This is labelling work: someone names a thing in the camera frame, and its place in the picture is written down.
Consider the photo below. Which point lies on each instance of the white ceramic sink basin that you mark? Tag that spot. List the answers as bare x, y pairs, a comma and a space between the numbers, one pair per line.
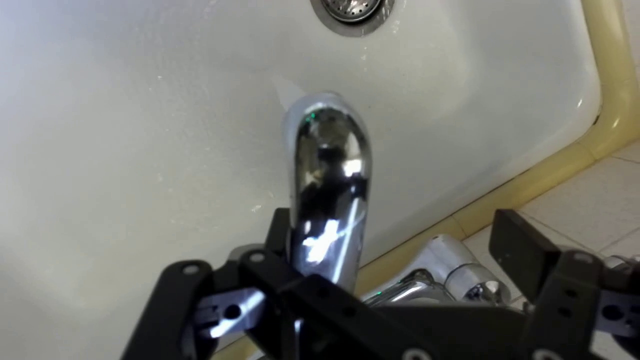
138, 133

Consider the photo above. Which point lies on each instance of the chrome faucet spout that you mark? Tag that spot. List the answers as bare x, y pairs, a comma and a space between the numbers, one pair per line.
331, 173

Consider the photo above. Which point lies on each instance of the chrome faucet handle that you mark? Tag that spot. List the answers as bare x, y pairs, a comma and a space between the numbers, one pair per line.
447, 273

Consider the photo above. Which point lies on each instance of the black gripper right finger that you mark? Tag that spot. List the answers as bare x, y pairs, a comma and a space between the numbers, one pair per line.
573, 292

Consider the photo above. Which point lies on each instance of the metal sink drain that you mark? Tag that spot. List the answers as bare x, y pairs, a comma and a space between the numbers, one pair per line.
353, 19

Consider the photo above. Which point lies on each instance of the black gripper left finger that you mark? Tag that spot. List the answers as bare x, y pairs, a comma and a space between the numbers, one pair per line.
258, 295

